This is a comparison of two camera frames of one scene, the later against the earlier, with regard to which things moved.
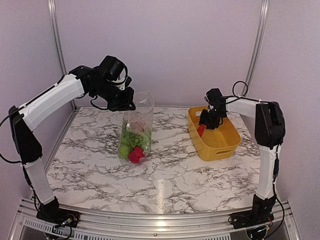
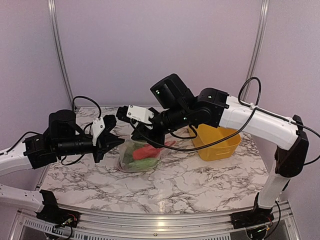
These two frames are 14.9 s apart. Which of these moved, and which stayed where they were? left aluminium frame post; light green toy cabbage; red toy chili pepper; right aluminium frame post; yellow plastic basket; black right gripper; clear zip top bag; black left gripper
Moved: light green toy cabbage; clear zip top bag; black left gripper; black right gripper; red toy chili pepper
Stayed: yellow plastic basket; left aluminium frame post; right aluminium frame post
